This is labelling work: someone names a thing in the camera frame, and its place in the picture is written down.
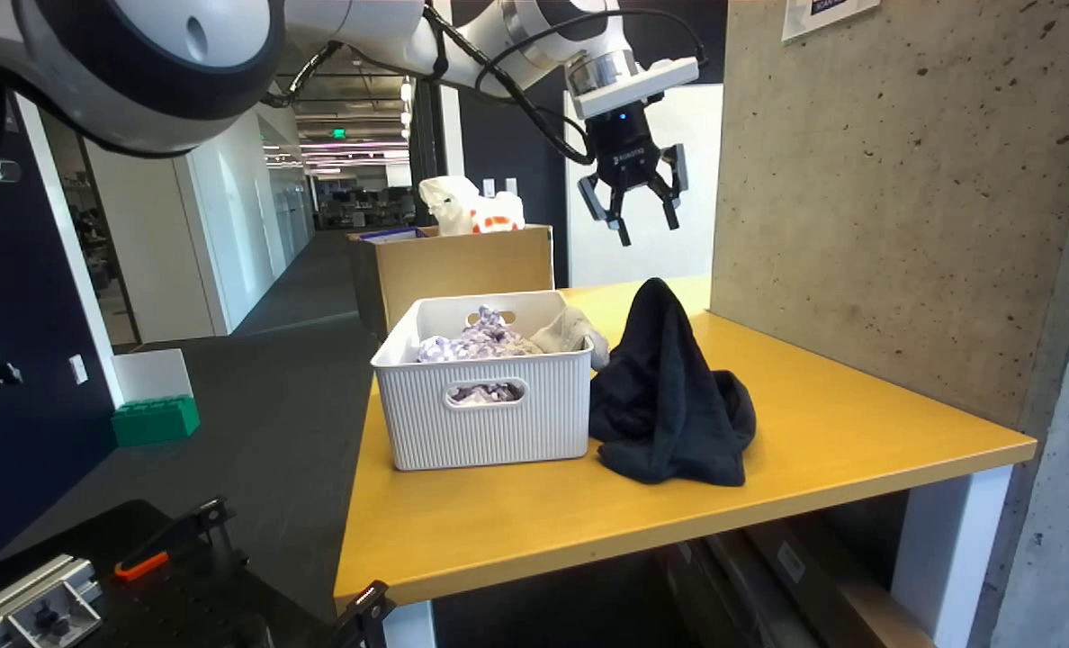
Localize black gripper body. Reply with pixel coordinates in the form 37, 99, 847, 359
588, 99, 672, 197

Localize purple white checkered cloth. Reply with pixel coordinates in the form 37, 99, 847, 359
403, 304, 541, 408

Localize dark navy cloth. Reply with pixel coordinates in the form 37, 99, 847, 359
588, 275, 762, 491

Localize white plastic basket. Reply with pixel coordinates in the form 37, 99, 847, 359
366, 287, 601, 474

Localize white panel board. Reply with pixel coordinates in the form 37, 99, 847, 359
559, 78, 726, 293

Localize off-white terry towel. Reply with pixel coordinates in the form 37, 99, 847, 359
529, 304, 616, 372

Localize white red printed bag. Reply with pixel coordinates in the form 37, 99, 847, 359
415, 173, 533, 238

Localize cardboard box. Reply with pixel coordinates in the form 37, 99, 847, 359
348, 221, 559, 336

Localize white paper poster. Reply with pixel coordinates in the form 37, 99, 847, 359
776, 0, 884, 46

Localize white partition cabinet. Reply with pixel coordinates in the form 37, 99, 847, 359
80, 104, 320, 348

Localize cardboard sheets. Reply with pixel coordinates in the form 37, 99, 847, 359
658, 532, 936, 648

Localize white table leg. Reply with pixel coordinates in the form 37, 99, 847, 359
890, 464, 1018, 648

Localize black table clamp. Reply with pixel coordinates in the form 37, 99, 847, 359
336, 580, 398, 648

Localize green box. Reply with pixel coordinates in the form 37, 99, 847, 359
109, 394, 206, 454

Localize dark robot stand cabinet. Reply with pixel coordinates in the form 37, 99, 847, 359
0, 64, 121, 585

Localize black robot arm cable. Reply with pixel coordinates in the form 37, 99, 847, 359
265, 0, 633, 171

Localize orange handled black clamp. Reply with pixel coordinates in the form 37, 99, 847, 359
109, 495, 236, 591

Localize aluminium extrusion rail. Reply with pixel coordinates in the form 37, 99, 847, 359
0, 552, 109, 648

